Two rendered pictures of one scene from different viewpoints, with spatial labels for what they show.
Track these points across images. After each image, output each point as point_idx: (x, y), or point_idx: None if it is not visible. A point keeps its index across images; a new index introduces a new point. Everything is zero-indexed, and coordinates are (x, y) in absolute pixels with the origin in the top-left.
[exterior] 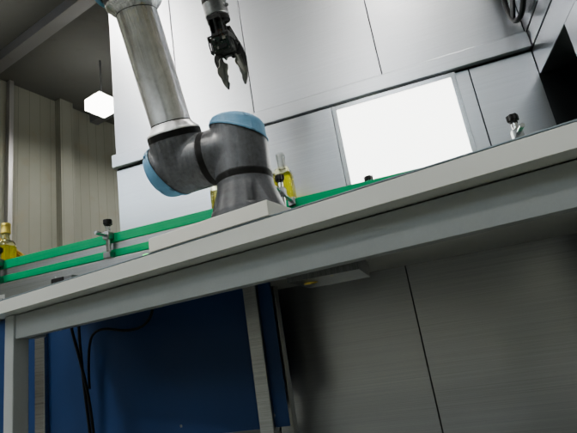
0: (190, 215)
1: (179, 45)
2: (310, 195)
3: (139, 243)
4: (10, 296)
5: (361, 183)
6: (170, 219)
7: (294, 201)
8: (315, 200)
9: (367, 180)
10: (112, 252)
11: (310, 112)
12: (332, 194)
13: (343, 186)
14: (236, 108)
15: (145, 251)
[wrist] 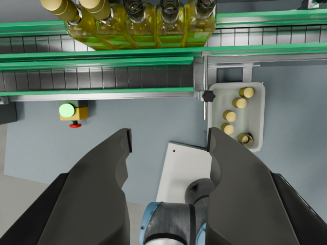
0: (85, 93)
1: None
2: (231, 50)
3: (30, 95)
4: (37, 181)
5: (299, 47)
6: (59, 94)
7: (208, 56)
8: (234, 51)
9: (309, 47)
10: (3, 99)
11: None
12: (258, 50)
13: (277, 48)
14: None
15: (48, 100)
